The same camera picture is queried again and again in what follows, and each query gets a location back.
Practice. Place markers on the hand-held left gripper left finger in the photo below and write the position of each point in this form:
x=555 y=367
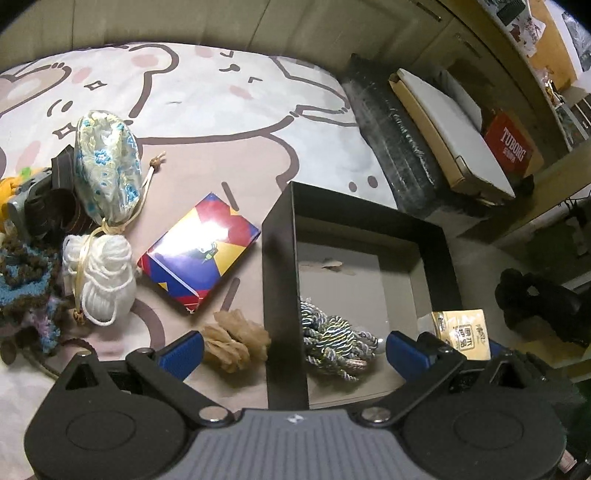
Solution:
x=182 y=354

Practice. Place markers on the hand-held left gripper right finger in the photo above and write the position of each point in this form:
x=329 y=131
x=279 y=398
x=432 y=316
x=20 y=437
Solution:
x=405 y=354

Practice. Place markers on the tan fabric flower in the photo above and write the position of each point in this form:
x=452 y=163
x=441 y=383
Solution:
x=235 y=341

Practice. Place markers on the colourful geometric print box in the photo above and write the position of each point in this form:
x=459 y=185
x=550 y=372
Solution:
x=198 y=254

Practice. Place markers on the black box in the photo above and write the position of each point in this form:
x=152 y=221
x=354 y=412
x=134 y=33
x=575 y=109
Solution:
x=281 y=277

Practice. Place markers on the blue and brown crochet piece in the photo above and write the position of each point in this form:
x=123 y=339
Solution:
x=23 y=281

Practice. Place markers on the yellow paper packet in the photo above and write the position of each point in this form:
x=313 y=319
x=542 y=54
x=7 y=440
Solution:
x=461 y=334

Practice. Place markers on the white yarn ball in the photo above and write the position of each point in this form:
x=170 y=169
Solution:
x=99 y=277

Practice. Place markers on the black padded object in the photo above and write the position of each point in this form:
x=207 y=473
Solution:
x=540 y=300

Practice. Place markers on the black plastic-wrapped bundle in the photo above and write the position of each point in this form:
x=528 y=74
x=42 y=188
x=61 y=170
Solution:
x=392 y=138

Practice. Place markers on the red cardboard box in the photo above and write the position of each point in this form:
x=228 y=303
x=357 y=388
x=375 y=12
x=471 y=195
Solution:
x=508 y=141

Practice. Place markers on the flat cardboard box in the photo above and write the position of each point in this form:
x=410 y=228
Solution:
x=443 y=120

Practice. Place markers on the wall poster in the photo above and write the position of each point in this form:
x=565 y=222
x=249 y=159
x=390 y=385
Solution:
x=521 y=27

